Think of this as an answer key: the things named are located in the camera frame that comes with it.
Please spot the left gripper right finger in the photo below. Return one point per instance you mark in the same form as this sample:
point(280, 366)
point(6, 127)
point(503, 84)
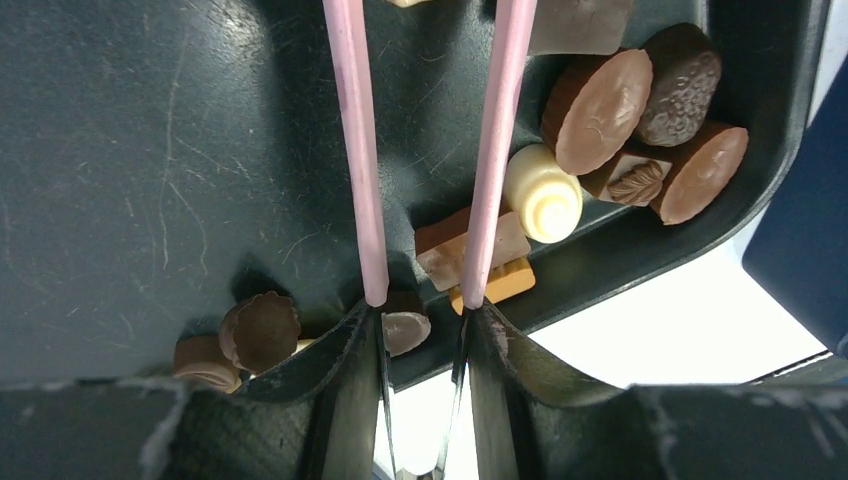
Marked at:
point(537, 417)

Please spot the pink cat paw tongs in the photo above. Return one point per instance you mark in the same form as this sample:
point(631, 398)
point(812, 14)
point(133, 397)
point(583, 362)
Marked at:
point(347, 37)

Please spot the caramel square chocolate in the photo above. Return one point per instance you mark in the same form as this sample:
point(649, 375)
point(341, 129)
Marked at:
point(509, 280)

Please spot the leaf embossed square chocolate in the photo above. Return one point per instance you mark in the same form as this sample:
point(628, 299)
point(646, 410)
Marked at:
point(628, 179)

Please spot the white oval chocolate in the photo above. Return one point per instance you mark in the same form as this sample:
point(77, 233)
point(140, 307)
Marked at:
point(548, 201)

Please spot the milk chocolate bar piece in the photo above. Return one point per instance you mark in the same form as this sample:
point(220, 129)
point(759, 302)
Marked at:
point(440, 247)

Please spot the black chocolate tray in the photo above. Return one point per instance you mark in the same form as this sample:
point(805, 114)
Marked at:
point(163, 160)

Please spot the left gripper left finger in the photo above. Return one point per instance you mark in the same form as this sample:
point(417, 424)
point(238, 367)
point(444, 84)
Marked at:
point(311, 417)

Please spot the dark ribbed round chocolate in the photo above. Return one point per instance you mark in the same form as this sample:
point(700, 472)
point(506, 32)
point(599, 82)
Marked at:
point(260, 332)

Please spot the blue tin lid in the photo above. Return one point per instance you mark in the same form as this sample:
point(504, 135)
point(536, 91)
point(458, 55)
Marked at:
point(798, 254)

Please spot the brown oval chocolate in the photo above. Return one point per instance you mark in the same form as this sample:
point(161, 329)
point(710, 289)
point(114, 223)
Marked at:
point(700, 169)
point(594, 107)

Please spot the dark textured round chocolate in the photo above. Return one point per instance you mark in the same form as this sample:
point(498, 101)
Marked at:
point(686, 71)

